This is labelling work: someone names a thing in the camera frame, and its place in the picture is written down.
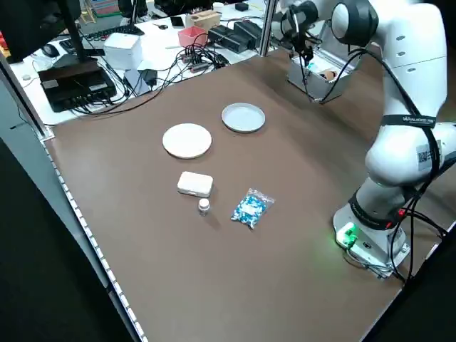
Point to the white cube box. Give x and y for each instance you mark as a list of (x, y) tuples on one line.
[(123, 51)]

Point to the wooden box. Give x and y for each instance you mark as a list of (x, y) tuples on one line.
[(203, 19)]

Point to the white smartphone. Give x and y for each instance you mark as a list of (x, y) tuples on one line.
[(177, 22)]

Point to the black usb hub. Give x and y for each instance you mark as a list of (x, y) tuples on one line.
[(195, 64)]

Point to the gray round plate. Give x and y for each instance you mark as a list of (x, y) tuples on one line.
[(243, 117)]

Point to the black electronics box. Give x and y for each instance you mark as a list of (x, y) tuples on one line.
[(75, 87)]

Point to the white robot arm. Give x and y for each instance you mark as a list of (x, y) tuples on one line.
[(409, 42)]

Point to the black keyboard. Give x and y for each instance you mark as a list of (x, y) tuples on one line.
[(107, 33)]

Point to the small white-capped bottle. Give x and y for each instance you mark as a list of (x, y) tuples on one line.
[(204, 206)]

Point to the black computer mouse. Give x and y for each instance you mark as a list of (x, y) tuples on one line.
[(50, 50)]

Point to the black monitor with stand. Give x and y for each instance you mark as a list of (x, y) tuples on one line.
[(32, 21)]

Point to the white round plate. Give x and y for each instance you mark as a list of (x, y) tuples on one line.
[(187, 140)]

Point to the black power brick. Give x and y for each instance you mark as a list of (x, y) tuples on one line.
[(249, 30), (224, 37)]

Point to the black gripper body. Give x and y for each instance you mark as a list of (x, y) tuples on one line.
[(301, 43)]

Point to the white plastic pill box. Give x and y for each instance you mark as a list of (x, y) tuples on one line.
[(195, 183)]

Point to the pink open box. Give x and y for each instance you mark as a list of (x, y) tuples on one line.
[(192, 37)]

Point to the green-labelled hydrogen peroxide bottle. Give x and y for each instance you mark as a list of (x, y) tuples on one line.
[(313, 66)]

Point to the silver aluminium medical kit case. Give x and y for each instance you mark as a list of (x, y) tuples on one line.
[(297, 76)]

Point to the aluminium camera post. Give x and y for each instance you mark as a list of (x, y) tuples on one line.
[(268, 28)]

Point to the blue capsule bag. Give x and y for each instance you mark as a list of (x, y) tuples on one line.
[(251, 208)]

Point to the black plug adapter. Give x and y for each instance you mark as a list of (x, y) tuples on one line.
[(149, 78)]

